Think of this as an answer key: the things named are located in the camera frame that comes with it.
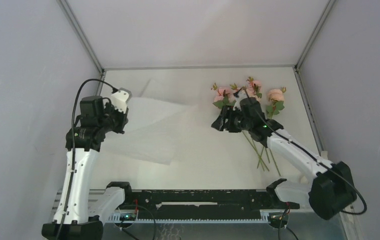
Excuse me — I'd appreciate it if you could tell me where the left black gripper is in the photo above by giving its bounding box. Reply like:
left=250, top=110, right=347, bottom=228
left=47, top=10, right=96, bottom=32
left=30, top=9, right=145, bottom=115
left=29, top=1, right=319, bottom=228
left=98, top=101, right=129, bottom=134

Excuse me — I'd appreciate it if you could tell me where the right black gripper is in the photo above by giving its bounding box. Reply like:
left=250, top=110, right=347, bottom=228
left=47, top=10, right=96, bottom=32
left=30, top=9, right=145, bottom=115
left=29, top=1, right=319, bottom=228
left=211, top=104, right=252, bottom=133

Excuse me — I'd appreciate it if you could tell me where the pink fake flower stem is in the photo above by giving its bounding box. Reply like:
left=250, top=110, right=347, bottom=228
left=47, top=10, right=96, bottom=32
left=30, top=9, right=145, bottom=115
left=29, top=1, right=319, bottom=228
left=211, top=83, right=258, bottom=160
left=243, top=76, right=271, bottom=171
left=265, top=87, right=286, bottom=176

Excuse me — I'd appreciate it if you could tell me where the translucent white wrapping paper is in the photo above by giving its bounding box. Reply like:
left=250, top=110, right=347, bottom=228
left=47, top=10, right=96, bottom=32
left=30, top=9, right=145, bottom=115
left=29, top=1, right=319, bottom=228
left=102, top=78, right=199, bottom=165

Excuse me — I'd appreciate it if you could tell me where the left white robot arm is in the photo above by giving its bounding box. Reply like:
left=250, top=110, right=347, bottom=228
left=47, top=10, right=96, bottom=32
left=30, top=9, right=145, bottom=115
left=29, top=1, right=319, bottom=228
left=42, top=91, right=134, bottom=240

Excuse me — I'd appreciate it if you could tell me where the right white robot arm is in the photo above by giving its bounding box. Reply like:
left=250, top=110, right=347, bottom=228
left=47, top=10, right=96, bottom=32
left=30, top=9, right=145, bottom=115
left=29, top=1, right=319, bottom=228
left=211, top=97, right=359, bottom=220

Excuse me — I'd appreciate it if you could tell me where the cream printed ribbon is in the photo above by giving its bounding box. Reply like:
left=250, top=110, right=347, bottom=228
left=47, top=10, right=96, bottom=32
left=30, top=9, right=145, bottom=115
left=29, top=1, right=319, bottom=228
left=299, top=150, right=329, bottom=184

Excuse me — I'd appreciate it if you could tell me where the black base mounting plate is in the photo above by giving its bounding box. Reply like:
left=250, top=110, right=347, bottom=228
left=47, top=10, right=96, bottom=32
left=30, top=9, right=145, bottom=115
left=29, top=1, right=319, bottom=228
left=118, top=189, right=300, bottom=219

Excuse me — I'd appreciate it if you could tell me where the right controller board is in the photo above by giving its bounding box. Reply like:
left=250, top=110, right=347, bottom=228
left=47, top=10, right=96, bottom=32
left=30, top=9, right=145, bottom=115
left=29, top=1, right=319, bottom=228
left=268, top=215, right=287, bottom=222

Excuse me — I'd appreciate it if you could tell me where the controller board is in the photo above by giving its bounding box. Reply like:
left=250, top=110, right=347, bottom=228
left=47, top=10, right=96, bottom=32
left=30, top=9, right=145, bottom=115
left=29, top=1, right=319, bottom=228
left=268, top=215, right=287, bottom=222
left=119, top=213, right=137, bottom=222

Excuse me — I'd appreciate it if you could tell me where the left controller board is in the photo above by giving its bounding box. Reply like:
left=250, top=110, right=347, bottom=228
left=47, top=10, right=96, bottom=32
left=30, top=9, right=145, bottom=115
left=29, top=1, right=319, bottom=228
left=119, top=213, right=137, bottom=222

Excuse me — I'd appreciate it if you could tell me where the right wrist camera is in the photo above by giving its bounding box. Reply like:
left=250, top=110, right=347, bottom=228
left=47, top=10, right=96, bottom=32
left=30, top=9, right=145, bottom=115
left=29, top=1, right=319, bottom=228
left=233, top=87, right=249, bottom=111

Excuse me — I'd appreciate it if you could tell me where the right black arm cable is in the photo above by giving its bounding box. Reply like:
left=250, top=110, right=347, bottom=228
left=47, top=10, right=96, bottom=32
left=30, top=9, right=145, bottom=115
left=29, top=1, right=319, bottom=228
left=242, top=89, right=368, bottom=240

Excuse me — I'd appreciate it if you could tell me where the white slotted cable duct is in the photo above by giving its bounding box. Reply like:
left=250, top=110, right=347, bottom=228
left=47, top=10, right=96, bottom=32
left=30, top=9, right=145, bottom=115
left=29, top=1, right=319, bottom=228
left=106, top=212, right=270, bottom=224

